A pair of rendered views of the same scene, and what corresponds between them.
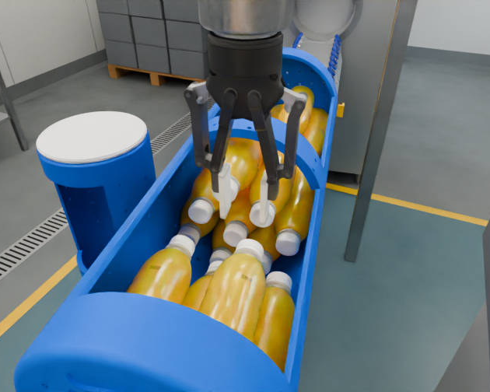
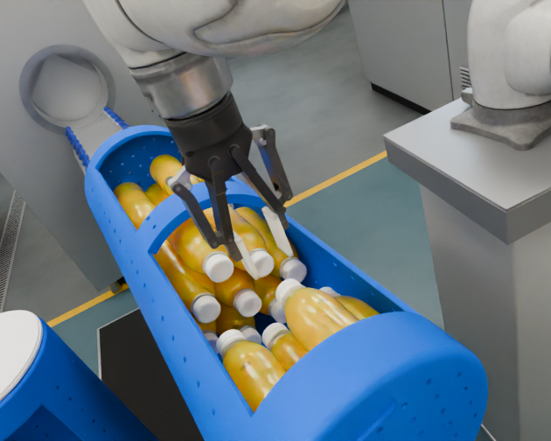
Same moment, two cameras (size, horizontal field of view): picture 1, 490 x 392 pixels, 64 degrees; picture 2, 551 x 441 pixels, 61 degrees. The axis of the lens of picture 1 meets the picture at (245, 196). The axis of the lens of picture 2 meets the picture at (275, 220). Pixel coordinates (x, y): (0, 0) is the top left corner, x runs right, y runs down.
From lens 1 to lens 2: 0.23 m
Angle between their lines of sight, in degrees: 25
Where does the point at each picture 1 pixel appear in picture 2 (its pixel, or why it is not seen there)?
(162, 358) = (382, 361)
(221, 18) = (193, 98)
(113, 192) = (57, 401)
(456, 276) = (362, 229)
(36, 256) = not seen: outside the picture
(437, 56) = not seen: hidden behind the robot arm
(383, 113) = not seen: hidden behind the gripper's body
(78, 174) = (4, 416)
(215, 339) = (386, 325)
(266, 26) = (227, 84)
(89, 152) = not seen: outside the picture
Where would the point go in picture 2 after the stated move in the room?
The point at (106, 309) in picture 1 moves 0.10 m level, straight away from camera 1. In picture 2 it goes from (300, 385) to (202, 379)
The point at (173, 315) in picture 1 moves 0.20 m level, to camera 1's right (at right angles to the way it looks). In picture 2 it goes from (347, 338) to (457, 207)
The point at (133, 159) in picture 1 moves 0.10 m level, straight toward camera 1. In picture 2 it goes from (51, 350) to (83, 360)
